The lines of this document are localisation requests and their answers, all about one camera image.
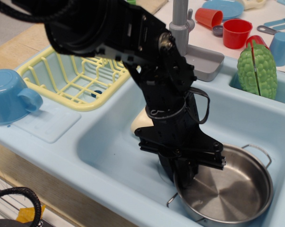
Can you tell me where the blue cup upside-down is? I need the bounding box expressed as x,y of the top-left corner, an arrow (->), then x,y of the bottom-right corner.
269,32 -> 285,67

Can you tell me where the blue spatula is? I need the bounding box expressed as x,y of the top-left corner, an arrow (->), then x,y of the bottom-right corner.
264,18 -> 285,26

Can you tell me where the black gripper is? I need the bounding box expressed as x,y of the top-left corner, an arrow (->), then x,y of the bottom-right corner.
135,94 -> 225,188

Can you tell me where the orange tape piece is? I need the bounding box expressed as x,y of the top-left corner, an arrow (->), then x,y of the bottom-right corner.
16,207 -> 35,223

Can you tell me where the grey toy faucet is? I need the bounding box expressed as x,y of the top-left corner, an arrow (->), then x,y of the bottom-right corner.
169,0 -> 225,82

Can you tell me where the cream detergent bottle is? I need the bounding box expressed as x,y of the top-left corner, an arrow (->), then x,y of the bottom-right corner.
130,107 -> 154,135

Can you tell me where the black cable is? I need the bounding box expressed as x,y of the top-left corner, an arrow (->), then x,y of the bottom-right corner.
0,186 -> 42,227

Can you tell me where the small grey lid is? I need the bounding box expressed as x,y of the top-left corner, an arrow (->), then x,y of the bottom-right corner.
212,25 -> 223,37

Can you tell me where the green block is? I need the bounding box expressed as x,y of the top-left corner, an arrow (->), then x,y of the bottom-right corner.
126,0 -> 136,5

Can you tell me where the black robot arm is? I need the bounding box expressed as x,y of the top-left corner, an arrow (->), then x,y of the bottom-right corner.
0,0 -> 225,187

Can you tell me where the red cup lying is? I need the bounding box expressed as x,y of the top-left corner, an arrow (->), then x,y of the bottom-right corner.
195,8 -> 224,28

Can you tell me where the red cup upright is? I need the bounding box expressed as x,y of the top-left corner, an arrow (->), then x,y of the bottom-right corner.
223,18 -> 253,49

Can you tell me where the stainless steel pot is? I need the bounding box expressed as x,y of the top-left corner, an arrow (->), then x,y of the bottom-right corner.
174,144 -> 274,227

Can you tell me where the blue upside-down mug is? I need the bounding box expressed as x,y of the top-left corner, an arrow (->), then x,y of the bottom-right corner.
0,69 -> 43,124

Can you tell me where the red cup behind vegetable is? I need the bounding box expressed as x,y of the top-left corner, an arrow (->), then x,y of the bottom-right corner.
246,35 -> 269,49

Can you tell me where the grey measuring spoon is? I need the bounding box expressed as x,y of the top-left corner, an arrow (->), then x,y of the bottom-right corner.
257,25 -> 278,35

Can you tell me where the cream toy object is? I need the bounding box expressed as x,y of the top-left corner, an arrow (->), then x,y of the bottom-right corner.
242,0 -> 267,10

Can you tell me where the yellow drying rack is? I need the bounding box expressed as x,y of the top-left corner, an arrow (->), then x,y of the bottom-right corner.
16,47 -> 145,112

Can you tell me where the green bumpy toy vegetable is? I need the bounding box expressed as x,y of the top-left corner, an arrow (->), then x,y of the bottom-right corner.
237,40 -> 278,100

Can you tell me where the blue plate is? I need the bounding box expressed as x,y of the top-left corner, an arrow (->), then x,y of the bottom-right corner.
202,0 -> 244,21

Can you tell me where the light blue toy sink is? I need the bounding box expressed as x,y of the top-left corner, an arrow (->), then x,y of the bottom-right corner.
0,57 -> 285,227

